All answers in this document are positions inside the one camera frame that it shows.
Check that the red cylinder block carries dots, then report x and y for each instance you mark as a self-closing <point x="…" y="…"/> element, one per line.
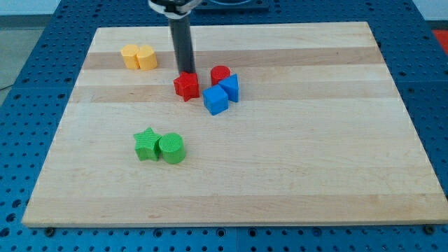
<point x="219" y="73"/>

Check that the yellow cylinder block right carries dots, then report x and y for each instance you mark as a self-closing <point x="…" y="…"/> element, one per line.
<point x="147" y="58"/>

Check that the blue cube block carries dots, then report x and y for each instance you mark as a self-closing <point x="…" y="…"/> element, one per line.
<point x="215" y="99"/>

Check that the wooden board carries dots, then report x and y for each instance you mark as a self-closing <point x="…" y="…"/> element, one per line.
<point x="319" y="136"/>

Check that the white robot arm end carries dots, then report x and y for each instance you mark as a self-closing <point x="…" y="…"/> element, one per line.
<point x="174" y="9"/>

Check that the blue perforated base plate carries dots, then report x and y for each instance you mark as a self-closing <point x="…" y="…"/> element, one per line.
<point x="33" y="108"/>

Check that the red star block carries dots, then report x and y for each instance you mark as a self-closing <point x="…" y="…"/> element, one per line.
<point x="187" y="86"/>

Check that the green star block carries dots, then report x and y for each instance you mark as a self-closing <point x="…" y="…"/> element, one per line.
<point x="147" y="145"/>

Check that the green cylinder block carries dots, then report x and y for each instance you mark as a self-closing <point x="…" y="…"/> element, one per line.
<point x="172" y="148"/>

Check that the yellow block left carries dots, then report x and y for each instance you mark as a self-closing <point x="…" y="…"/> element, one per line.
<point x="129" y="56"/>

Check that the blue triangle block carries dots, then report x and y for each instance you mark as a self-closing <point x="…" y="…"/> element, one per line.
<point x="231" y="87"/>

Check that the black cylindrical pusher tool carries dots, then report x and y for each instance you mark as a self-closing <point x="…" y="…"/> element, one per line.
<point x="183" y="45"/>

